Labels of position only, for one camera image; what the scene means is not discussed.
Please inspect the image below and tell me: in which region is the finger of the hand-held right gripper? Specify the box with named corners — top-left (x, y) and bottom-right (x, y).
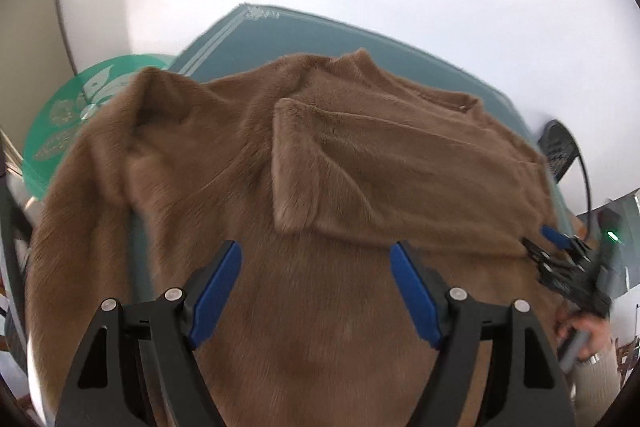
top-left (521, 237), bottom-right (571, 288)
top-left (541, 226), bottom-right (593, 260)

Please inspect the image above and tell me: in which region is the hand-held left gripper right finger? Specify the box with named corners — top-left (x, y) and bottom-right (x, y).
top-left (389, 241), bottom-right (576, 427)

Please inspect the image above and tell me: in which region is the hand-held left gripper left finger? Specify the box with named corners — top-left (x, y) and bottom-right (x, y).
top-left (54, 239), bottom-right (243, 427)

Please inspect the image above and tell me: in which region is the brown fuzzy sweater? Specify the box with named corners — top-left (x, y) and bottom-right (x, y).
top-left (25, 48), bottom-right (576, 427)

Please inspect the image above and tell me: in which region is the person's right forearm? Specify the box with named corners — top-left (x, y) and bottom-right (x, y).
top-left (570, 342), bottom-right (627, 427)

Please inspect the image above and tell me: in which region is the person's right hand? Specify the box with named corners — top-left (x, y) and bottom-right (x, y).
top-left (555, 307), bottom-right (614, 364)

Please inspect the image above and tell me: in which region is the black perforated object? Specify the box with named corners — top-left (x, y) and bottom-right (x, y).
top-left (537, 119), bottom-right (581, 184)

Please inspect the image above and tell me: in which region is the green patterned round plate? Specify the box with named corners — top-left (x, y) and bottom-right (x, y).
top-left (21, 53), bottom-right (176, 200)

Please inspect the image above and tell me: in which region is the teal mat with white lines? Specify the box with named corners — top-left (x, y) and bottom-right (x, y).
top-left (125, 2), bottom-right (581, 308)

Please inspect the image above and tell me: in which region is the black cable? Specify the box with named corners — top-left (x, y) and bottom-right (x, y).
top-left (570, 134), bottom-right (599, 240)

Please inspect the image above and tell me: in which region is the dark metal frame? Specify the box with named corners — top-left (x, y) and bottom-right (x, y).
top-left (0, 147), bottom-right (32, 350)

